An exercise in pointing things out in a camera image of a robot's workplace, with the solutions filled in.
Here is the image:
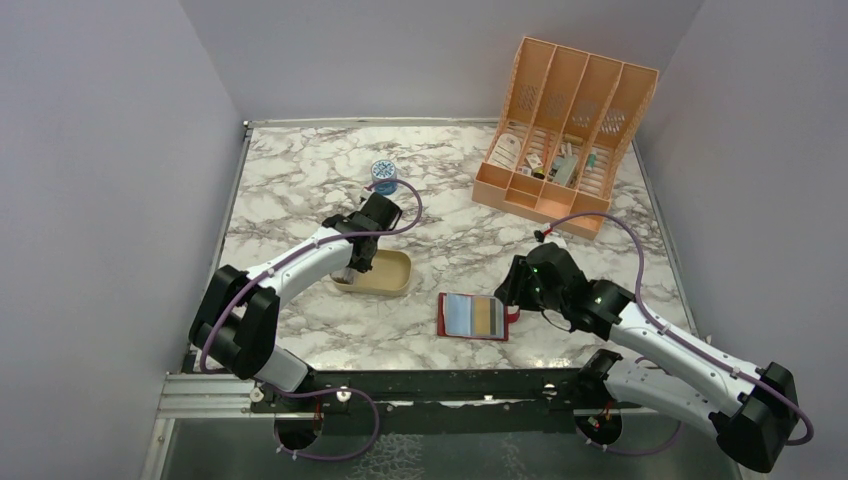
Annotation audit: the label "blue round tin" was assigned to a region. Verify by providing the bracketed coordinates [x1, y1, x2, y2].
[370, 160, 397, 196]

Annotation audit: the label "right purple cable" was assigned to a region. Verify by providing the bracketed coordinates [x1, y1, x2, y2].
[536, 211, 816, 460]

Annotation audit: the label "gold credit card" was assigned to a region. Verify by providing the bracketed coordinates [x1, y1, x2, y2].
[471, 296, 505, 338]

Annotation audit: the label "white striped card in organizer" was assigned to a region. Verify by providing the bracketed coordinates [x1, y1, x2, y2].
[487, 133, 522, 170]

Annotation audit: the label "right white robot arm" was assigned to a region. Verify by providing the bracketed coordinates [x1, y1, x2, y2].
[495, 243, 800, 473]

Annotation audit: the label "small items in organizer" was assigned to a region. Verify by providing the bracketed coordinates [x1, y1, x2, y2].
[516, 134, 584, 188]

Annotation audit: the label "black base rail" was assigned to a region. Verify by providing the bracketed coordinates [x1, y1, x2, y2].
[250, 368, 621, 436]

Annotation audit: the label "beige oval tray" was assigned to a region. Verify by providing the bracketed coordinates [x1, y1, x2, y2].
[330, 249, 412, 297]

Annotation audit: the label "orange plastic file organizer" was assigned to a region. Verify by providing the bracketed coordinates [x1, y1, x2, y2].
[472, 37, 660, 240]

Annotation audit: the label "red leather card holder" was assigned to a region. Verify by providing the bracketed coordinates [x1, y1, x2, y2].
[436, 292, 520, 342]

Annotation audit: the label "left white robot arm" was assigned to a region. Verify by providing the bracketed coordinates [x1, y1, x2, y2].
[188, 193, 402, 411]

